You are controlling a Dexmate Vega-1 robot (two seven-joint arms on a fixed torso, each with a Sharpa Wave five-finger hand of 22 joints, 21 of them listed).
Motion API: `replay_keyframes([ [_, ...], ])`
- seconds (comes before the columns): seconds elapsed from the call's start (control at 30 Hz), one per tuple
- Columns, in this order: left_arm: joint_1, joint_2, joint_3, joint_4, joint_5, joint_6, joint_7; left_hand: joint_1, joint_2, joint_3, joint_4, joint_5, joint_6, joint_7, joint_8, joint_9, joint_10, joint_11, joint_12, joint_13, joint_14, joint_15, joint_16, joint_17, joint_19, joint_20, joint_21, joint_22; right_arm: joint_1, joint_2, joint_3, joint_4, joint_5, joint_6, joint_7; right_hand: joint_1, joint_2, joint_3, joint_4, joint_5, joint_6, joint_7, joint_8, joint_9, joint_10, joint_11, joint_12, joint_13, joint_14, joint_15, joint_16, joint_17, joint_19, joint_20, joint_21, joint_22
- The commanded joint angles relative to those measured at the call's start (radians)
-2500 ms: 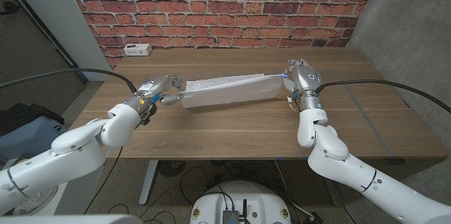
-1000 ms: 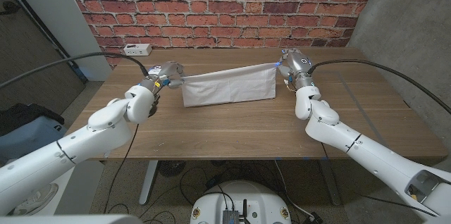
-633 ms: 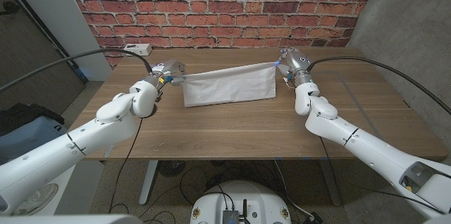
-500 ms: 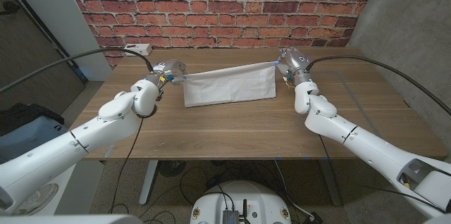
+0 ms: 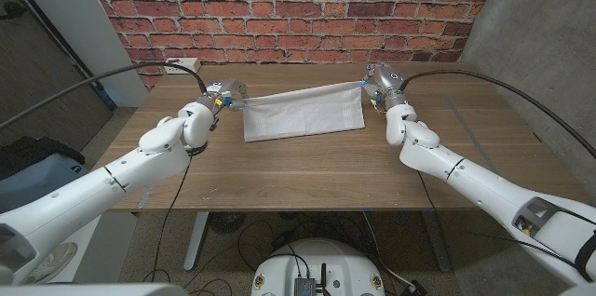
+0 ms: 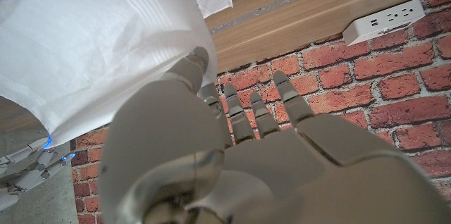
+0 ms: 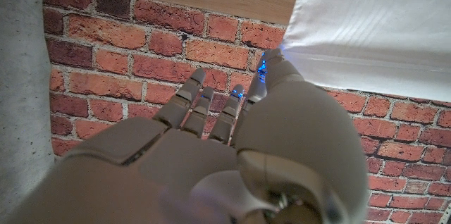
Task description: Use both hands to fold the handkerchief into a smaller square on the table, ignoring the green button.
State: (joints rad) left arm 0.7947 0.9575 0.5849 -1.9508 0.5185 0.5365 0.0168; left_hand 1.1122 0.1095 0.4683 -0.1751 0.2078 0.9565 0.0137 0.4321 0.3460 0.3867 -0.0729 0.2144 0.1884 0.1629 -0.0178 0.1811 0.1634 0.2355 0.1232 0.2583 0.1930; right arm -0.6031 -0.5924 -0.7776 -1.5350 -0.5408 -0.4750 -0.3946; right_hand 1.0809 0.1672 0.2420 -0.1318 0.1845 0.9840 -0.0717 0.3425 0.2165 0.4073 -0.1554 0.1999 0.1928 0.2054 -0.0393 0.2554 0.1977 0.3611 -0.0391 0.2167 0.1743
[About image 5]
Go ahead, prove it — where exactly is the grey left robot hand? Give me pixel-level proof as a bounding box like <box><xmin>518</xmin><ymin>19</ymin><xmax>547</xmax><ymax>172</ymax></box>
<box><xmin>198</xmin><ymin>77</ymin><xmax>250</xmax><ymax>114</ymax></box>

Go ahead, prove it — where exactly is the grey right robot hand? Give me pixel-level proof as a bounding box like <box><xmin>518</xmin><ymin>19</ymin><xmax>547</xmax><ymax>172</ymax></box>
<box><xmin>361</xmin><ymin>62</ymin><xmax>410</xmax><ymax>112</ymax></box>

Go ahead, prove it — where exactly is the white handkerchief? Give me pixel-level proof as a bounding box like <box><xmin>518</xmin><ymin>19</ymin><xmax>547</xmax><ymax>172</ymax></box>
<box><xmin>241</xmin><ymin>80</ymin><xmax>367</xmax><ymax>143</ymax></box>

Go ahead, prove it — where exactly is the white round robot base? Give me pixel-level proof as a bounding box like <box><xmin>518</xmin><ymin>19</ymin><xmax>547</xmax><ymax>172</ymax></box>
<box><xmin>251</xmin><ymin>238</ymin><xmax>386</xmax><ymax>296</ymax></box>

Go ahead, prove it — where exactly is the white power strip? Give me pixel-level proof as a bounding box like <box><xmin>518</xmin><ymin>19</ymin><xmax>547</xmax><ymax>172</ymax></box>
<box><xmin>162</xmin><ymin>57</ymin><xmax>202</xmax><ymax>75</ymax></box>

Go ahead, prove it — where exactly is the red brick printed backdrop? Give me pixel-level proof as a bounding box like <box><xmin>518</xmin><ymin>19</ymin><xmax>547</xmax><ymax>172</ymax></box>
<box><xmin>76</xmin><ymin>0</ymin><xmax>507</xmax><ymax>90</ymax></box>

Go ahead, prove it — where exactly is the small black floor fan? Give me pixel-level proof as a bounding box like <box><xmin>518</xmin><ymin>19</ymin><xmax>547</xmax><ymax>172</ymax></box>
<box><xmin>208</xmin><ymin>211</ymin><xmax>247</xmax><ymax>235</ymax></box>

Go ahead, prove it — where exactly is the white table leg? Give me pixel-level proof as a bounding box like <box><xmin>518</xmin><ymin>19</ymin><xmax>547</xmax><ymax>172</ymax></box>
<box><xmin>183</xmin><ymin>211</ymin><xmax>210</xmax><ymax>272</ymax></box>

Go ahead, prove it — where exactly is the grey table leg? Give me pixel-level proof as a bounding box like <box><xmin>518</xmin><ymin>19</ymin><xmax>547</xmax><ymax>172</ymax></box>
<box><xmin>421</xmin><ymin>210</ymin><xmax>454</xmax><ymax>273</ymax></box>

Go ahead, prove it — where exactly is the white pillar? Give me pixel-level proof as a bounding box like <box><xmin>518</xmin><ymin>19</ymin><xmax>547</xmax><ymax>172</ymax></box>
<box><xmin>3</xmin><ymin>0</ymin><xmax>150</xmax><ymax>107</ymax></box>

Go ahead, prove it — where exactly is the black cloth bag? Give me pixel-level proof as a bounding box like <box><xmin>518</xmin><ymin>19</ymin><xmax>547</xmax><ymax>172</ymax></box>
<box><xmin>0</xmin><ymin>136</ymin><xmax>87</xmax><ymax>181</ymax></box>

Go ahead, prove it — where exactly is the grey perforated panel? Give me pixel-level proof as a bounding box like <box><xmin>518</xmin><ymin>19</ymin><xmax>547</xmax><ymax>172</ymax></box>
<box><xmin>0</xmin><ymin>0</ymin><xmax>115</xmax><ymax>148</ymax></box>

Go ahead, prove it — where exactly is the blue storage bin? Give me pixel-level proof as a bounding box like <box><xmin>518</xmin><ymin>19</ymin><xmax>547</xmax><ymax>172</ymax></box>
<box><xmin>0</xmin><ymin>153</ymin><xmax>89</xmax><ymax>214</ymax></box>

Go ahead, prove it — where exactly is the grey electronics box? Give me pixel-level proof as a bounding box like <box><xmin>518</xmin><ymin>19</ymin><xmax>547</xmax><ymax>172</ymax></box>
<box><xmin>292</xmin><ymin>276</ymin><xmax>318</xmax><ymax>296</ymax></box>

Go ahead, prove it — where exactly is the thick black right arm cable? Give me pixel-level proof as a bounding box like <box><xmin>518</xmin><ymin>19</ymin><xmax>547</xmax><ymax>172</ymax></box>
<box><xmin>398</xmin><ymin>69</ymin><xmax>596</xmax><ymax>161</ymax></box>

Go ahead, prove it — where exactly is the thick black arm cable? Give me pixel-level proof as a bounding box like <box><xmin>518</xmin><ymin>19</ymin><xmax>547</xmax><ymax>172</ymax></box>
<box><xmin>398</xmin><ymin>69</ymin><xmax>596</xmax><ymax>161</ymax></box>
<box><xmin>0</xmin><ymin>61</ymin><xmax>209</xmax><ymax>132</ymax></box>

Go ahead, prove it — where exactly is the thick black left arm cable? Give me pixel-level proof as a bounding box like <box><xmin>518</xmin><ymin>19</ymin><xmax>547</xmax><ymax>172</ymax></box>
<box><xmin>0</xmin><ymin>61</ymin><xmax>209</xmax><ymax>132</ymax></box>

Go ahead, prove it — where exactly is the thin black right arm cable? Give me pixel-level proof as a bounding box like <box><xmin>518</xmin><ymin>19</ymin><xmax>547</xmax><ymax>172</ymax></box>
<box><xmin>415</xmin><ymin>170</ymin><xmax>581</xmax><ymax>270</ymax></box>

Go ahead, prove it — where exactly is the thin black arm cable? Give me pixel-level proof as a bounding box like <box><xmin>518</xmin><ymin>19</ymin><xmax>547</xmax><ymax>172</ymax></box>
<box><xmin>415</xmin><ymin>170</ymin><xmax>581</xmax><ymax>270</ymax></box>
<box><xmin>150</xmin><ymin>155</ymin><xmax>194</xmax><ymax>284</ymax></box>

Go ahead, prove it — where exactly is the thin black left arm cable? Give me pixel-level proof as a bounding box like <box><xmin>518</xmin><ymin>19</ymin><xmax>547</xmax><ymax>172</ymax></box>
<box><xmin>150</xmin><ymin>155</ymin><xmax>194</xmax><ymax>284</ymax></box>

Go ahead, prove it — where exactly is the white floor cable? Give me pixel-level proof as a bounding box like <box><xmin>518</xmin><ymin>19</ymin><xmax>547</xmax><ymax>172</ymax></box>
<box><xmin>361</xmin><ymin>211</ymin><xmax>416</xmax><ymax>289</ymax></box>

